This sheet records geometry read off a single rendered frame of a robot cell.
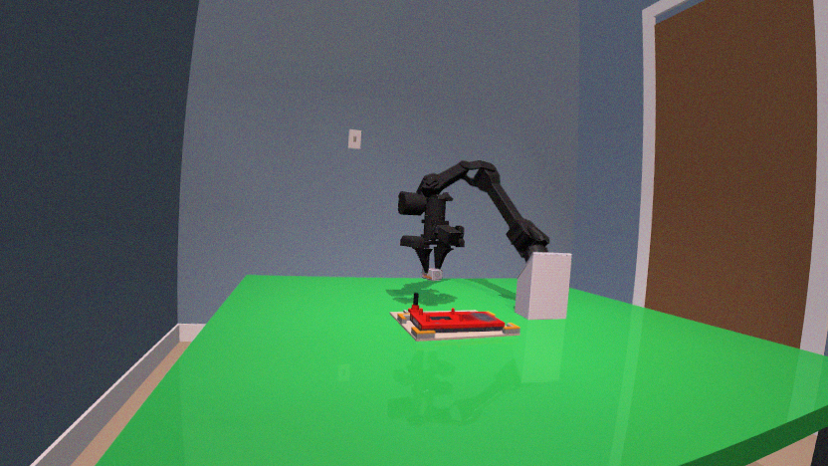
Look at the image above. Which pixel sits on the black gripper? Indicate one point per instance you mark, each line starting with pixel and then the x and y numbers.
pixel 422 244

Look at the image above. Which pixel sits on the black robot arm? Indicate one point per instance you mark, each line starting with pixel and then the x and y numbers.
pixel 526 238

